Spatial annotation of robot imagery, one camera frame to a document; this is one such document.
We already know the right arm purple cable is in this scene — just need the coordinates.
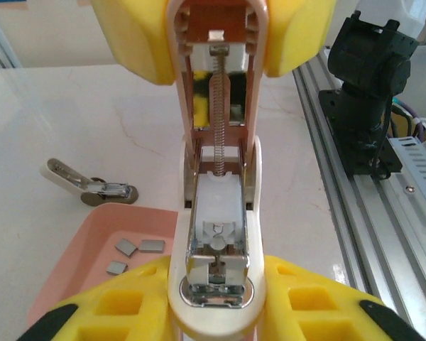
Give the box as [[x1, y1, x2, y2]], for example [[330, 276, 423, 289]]
[[390, 99, 426, 139]]

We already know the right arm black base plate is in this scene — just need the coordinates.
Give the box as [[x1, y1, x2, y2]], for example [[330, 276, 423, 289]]
[[318, 90, 404, 180]]

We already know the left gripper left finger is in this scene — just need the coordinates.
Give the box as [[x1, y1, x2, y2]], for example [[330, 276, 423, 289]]
[[16, 255, 180, 341]]

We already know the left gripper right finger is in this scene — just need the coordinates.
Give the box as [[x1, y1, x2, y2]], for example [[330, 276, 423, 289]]
[[258, 254, 425, 341]]

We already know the pink plastic tray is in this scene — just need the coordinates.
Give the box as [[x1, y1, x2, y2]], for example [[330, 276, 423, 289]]
[[26, 202, 180, 333]]

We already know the slotted gray cable duct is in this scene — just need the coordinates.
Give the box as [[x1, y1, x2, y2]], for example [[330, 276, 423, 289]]
[[386, 136, 426, 214]]

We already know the gray staple strip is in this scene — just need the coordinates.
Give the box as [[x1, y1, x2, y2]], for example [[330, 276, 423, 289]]
[[138, 239, 166, 254], [114, 238, 138, 256], [105, 261, 129, 276]]

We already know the aluminium frame post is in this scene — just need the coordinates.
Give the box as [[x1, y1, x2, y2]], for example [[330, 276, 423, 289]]
[[0, 16, 22, 69]]

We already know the pink and white stapler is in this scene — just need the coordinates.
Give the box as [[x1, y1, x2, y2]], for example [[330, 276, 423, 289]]
[[165, 0, 271, 341]]

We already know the aluminium mounting rail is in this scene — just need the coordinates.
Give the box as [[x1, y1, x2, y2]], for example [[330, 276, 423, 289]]
[[291, 44, 426, 341]]

